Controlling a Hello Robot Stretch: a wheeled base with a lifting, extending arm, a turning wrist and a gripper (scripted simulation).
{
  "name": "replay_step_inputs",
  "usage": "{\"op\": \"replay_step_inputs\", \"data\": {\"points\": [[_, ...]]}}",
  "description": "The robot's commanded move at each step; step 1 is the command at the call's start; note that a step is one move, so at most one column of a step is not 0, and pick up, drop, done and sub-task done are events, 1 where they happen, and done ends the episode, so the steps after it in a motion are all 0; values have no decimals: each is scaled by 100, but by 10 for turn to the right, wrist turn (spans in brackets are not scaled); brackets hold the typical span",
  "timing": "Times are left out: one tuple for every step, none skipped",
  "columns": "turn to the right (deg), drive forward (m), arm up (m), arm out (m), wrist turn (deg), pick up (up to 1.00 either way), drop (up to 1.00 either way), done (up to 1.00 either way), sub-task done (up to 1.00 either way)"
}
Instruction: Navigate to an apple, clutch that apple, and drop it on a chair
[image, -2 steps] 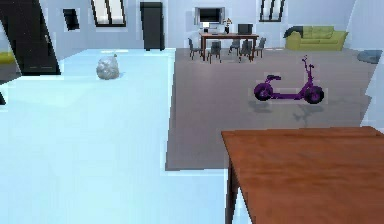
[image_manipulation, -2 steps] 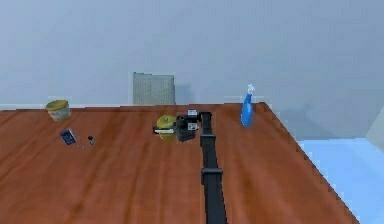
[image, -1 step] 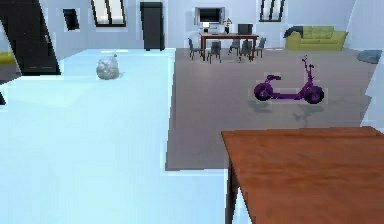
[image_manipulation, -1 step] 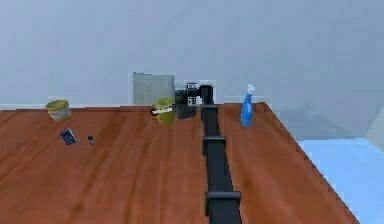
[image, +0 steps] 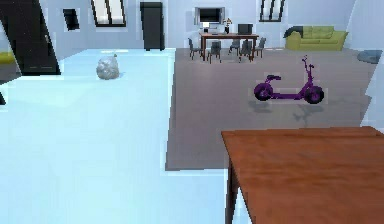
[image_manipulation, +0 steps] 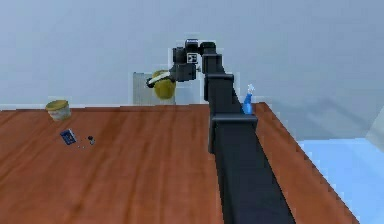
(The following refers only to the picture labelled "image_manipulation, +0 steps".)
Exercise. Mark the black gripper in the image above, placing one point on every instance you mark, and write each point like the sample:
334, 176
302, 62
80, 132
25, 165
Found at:
182, 70

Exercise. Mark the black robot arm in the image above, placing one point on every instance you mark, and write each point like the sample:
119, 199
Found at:
240, 160

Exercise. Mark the grey chair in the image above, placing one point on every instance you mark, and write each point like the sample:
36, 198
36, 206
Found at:
143, 90

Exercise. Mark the small black round object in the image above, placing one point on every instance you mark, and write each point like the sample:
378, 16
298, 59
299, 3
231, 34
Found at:
90, 139

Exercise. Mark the blue spray bottle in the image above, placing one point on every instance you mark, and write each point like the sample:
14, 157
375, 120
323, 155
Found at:
248, 101

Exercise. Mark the brown wooden table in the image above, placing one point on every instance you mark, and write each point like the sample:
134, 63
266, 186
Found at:
110, 166

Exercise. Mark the blue card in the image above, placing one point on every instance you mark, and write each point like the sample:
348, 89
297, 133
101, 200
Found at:
68, 137

